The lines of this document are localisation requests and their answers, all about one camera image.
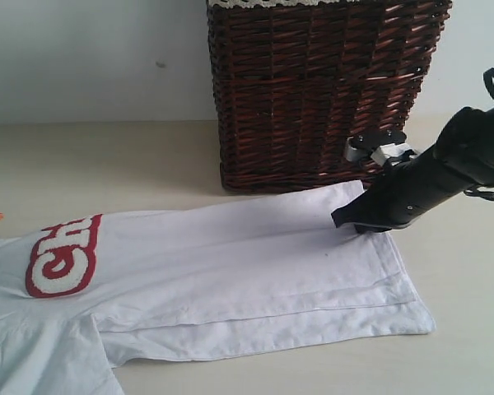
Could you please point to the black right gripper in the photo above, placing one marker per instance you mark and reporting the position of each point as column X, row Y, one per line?
column 391, row 203

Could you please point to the white t-shirt with red logo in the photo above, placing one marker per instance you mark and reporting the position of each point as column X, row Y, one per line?
column 82, row 297

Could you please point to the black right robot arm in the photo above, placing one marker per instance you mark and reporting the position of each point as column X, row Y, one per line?
column 461, row 159

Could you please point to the dark brown wicker basket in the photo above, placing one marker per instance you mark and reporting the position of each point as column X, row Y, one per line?
column 292, row 84

